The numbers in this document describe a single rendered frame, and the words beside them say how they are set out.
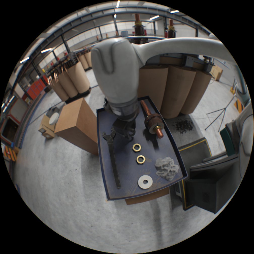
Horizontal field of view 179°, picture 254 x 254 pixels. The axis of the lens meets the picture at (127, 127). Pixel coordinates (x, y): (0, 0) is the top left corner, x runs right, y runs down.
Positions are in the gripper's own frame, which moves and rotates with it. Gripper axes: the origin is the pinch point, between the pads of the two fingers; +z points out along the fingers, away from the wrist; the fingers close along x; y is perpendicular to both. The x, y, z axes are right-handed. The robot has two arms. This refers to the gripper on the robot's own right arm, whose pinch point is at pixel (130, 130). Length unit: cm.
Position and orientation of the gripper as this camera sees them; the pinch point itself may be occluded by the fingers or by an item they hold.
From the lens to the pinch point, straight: 41.9
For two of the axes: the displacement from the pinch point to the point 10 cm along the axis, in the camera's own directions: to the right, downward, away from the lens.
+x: 4.9, -7.8, 3.8
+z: 1.4, 5.0, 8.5
